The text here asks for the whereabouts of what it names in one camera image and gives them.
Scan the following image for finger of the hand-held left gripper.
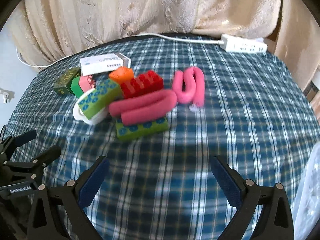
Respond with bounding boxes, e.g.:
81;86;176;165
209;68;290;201
0;129;37;156
5;145;62;180

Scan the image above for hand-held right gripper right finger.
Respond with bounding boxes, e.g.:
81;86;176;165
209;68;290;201
211;155;295;240

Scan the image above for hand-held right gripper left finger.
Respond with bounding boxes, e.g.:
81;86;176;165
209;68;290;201
26;155;110;240

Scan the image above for white cup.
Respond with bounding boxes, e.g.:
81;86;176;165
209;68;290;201
72;90;108;125

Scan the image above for green brick with blue studs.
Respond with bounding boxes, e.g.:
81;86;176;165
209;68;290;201
115;116;169;142
79;79;122;119

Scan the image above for dark green box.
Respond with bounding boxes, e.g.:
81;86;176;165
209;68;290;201
53;67;82;96

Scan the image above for green block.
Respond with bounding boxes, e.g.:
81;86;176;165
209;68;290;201
70;76;85;98

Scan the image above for clear plastic bowl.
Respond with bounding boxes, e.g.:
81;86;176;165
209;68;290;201
295;142;320;240

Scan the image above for pink foam curler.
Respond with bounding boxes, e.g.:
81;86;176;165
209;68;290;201
109;90;178;126
172;67;205;112

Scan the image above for white medicine box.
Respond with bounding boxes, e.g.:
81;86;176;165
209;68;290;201
79;52;132;77

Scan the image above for red building brick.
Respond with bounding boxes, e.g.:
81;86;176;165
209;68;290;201
121;70;164;99

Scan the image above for orange hexagonal block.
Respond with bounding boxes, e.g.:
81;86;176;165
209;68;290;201
109;67;134;83

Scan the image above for blue plaid blanket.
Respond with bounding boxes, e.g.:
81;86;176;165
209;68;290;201
0;31;320;240

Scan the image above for narrow cream patterned curtain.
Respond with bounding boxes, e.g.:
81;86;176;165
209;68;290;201
274;0;320;93

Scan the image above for wide cream patterned curtain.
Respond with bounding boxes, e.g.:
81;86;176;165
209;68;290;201
7;0;283;68

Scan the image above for white wall plug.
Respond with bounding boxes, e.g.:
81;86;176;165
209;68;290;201
0;87;14;103

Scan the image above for white power cable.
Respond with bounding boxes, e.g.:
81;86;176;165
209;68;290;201
15;32;223;68

